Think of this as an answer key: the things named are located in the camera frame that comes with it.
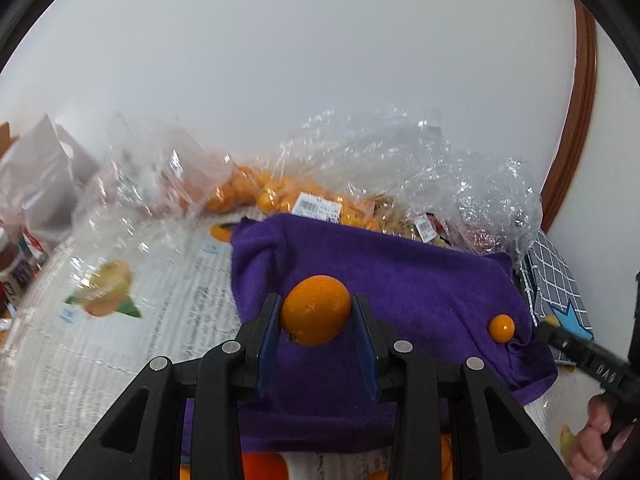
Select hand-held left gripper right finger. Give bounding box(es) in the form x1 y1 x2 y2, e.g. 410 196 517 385
352 293 572 480

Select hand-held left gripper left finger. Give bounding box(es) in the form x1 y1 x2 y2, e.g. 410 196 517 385
57 293 282 480

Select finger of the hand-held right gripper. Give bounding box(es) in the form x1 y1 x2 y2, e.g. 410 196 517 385
536 321 590 367

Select small kumquat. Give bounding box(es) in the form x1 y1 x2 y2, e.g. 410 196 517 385
488 314 516 344

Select large orange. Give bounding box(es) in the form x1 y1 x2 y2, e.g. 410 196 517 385
280 275 353 347

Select person's right hand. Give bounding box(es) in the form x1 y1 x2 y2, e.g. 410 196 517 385
565 392 622 480

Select purple towel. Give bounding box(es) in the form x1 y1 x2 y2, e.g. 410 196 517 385
181 212 558 466

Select bagged tan dried snacks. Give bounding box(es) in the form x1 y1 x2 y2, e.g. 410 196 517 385
372 195 418 237

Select red snack packet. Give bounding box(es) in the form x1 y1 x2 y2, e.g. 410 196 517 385
412 212 453 247

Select white price label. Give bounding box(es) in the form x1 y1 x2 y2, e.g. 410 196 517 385
291 193 344 224

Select pile of bagged kumquats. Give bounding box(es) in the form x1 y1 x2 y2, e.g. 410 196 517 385
204 164 382 232

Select crumpled clear plastic bag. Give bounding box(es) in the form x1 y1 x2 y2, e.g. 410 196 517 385
277 102 544 266
72 112 241 246

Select red and white packet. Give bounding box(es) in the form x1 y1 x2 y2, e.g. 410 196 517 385
20 225 50 265

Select brown labelled jar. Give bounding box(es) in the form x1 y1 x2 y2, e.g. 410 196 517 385
0 227 32 306

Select white plastic bag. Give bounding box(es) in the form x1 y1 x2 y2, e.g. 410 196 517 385
0 114 103 256

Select brown wooden door frame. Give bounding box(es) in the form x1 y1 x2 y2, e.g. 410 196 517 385
540 0 599 233

